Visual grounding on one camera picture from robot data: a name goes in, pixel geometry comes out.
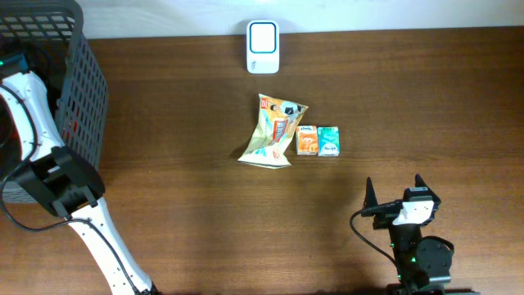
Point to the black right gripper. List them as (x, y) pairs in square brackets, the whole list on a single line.
[(386, 212)]

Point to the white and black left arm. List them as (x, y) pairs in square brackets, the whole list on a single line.
[(34, 156)]

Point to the orange tissue pack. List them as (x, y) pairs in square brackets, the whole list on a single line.
[(307, 140)]

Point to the white barcode scanner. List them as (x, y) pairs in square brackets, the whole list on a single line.
[(262, 47)]

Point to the grey plastic mesh basket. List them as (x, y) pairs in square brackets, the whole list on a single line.
[(50, 35)]

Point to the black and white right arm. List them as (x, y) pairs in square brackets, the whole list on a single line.
[(422, 263)]

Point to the beige snack bag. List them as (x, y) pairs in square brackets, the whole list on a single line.
[(277, 123)]

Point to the green tissue pack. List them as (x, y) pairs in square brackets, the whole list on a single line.
[(328, 141)]

